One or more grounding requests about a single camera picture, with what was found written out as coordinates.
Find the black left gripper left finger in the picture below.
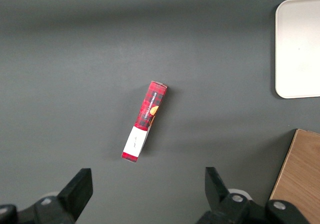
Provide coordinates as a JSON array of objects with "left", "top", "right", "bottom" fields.
[{"left": 0, "top": 168, "right": 94, "bottom": 224}]

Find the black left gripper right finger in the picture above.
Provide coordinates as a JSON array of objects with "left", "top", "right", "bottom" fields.
[{"left": 196, "top": 167, "right": 311, "bottom": 224}]

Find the wooden drawer cabinet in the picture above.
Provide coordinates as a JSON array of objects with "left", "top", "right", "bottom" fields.
[{"left": 269, "top": 128, "right": 320, "bottom": 224}]

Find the red tartan shortbread box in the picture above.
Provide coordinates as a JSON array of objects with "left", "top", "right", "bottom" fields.
[{"left": 121, "top": 80, "right": 169, "bottom": 164}]

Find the beige plastic tray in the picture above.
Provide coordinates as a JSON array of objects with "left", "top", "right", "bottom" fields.
[{"left": 274, "top": 0, "right": 320, "bottom": 99}]

